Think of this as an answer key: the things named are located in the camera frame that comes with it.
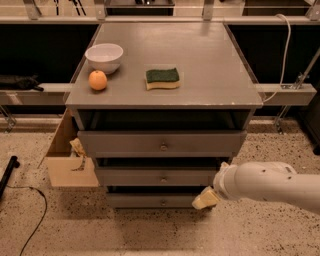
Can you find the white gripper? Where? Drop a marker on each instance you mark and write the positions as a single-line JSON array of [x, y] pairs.
[[222, 182]]

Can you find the grey drawer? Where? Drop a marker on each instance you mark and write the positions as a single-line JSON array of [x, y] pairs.
[[152, 196], [172, 171], [135, 144]]

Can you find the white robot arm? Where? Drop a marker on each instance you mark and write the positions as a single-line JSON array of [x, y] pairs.
[[262, 181]]

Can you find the grey drawer cabinet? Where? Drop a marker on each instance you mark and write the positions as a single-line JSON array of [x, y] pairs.
[[214, 94]]

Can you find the grey bottom drawer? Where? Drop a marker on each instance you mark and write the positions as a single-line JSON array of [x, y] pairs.
[[152, 196]]

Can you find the grey top drawer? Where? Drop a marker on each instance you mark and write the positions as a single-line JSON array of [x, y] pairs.
[[135, 144]]

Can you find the open cardboard box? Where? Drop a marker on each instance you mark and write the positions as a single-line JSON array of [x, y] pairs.
[[68, 166]]

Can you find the green yellow sponge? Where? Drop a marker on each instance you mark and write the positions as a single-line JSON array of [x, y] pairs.
[[162, 79]]

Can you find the orange fruit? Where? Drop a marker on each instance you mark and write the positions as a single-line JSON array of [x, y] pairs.
[[97, 80]]

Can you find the white ceramic bowl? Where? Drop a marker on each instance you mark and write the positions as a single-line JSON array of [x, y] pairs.
[[105, 57]]

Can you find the black pole on floor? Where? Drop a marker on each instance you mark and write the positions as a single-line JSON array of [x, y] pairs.
[[13, 163]]

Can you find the metal rail frame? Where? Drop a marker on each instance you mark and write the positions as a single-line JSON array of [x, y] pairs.
[[56, 94]]

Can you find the black object on rail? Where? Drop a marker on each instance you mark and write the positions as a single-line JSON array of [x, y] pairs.
[[15, 82]]

